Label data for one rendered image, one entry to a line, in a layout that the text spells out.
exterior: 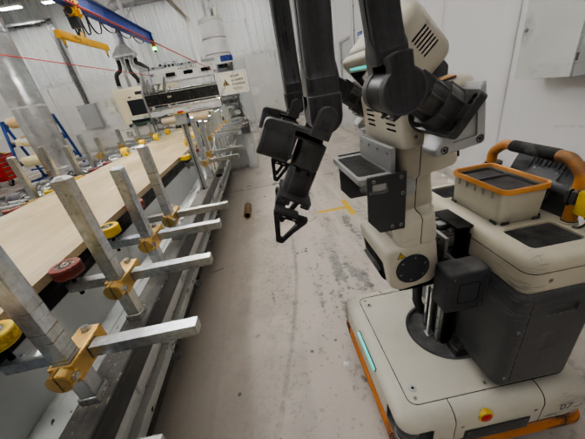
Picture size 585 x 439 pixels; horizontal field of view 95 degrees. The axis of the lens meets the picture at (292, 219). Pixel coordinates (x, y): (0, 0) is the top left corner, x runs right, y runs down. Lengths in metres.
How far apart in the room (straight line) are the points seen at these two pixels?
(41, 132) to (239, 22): 7.49
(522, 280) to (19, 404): 1.28
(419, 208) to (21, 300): 0.91
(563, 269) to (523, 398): 0.50
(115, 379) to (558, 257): 1.13
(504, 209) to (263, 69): 10.73
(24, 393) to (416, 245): 1.09
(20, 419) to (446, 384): 1.22
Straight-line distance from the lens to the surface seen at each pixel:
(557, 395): 1.34
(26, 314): 0.71
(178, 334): 0.72
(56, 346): 0.75
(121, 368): 0.90
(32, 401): 1.05
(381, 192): 0.70
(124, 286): 0.92
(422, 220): 0.83
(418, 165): 0.79
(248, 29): 11.47
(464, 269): 0.89
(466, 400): 1.20
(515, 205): 0.99
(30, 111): 6.23
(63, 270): 1.01
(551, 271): 0.93
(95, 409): 0.85
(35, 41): 13.42
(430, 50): 0.73
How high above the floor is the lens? 1.27
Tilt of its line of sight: 26 degrees down
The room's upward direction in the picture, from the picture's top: 10 degrees counter-clockwise
